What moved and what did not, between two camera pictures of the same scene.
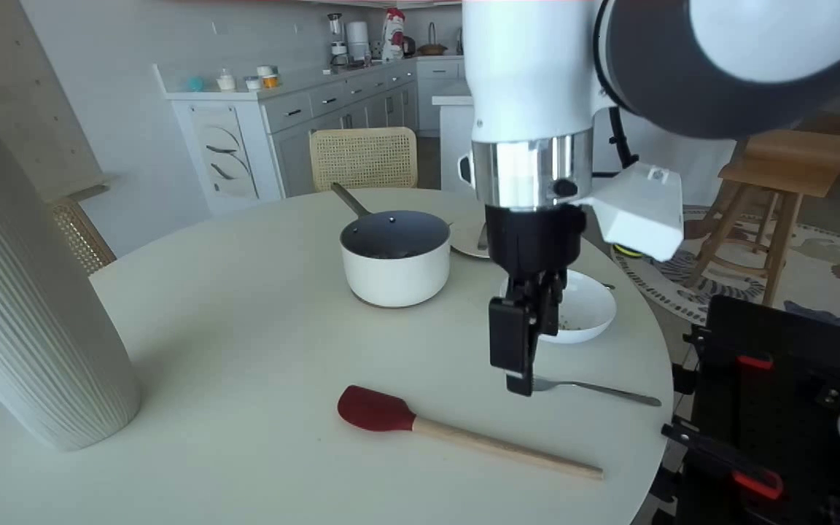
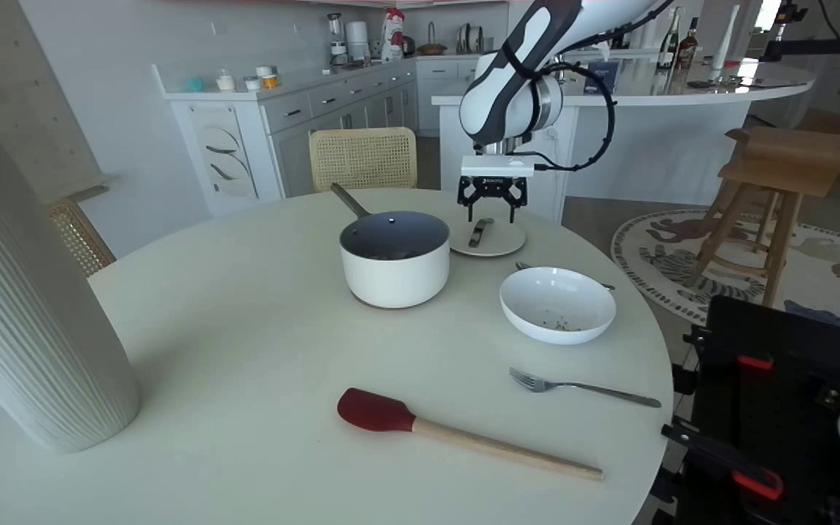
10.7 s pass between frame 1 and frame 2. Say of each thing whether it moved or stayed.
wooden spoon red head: stayed
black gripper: moved
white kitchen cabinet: stayed
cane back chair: stayed
